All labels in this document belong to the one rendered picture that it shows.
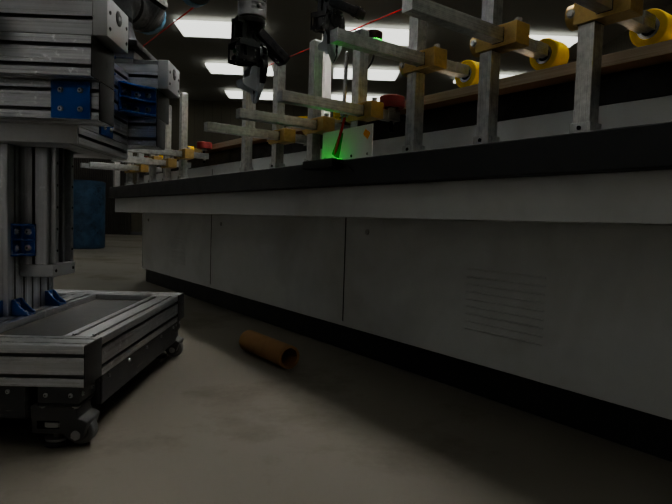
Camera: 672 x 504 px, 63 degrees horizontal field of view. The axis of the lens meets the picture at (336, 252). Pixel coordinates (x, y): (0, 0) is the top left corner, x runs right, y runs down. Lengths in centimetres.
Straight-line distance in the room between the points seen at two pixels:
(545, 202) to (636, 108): 31
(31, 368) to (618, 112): 142
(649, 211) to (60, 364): 121
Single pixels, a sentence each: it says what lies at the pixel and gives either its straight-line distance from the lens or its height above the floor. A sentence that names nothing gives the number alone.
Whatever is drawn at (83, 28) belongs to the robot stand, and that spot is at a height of 92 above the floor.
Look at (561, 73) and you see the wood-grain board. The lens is 149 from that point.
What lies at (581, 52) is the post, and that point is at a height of 86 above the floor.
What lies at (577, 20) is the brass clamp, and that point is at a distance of 130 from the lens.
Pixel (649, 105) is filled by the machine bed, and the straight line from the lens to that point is 143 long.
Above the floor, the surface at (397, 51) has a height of 94.
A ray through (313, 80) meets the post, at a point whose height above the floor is 99.
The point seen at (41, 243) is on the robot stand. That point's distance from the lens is 169.
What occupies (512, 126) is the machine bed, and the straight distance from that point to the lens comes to 161.
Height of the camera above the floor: 51
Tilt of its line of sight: 3 degrees down
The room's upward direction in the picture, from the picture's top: 2 degrees clockwise
